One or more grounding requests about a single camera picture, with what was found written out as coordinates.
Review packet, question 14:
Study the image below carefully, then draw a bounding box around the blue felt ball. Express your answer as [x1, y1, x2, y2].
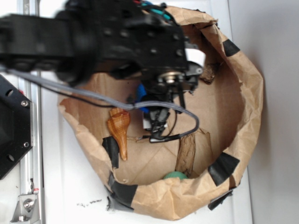
[135, 84, 150, 113]

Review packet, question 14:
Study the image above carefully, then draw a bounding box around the brown rock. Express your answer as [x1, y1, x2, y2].
[199, 63, 220, 84]

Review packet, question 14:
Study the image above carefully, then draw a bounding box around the grey cable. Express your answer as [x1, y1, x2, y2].
[0, 66, 200, 143]

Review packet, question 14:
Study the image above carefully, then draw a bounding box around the orange conch shell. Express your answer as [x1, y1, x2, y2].
[107, 108, 130, 161]

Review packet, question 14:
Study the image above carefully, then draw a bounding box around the brown paper bag enclosure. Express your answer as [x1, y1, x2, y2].
[58, 6, 263, 220]

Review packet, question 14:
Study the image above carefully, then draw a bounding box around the metal corner bracket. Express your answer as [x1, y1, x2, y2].
[9, 194, 40, 224]

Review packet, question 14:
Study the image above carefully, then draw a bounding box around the green felt ball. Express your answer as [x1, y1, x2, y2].
[163, 171, 188, 180]

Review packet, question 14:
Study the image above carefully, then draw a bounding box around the aluminium extrusion rail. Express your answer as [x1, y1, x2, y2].
[10, 0, 46, 224]

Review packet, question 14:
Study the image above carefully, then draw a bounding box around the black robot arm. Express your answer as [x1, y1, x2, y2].
[0, 0, 205, 143]

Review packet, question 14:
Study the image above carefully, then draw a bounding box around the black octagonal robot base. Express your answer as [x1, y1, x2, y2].
[0, 76, 32, 180]

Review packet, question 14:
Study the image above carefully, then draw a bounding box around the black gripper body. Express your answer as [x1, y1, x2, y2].
[129, 48, 206, 143]

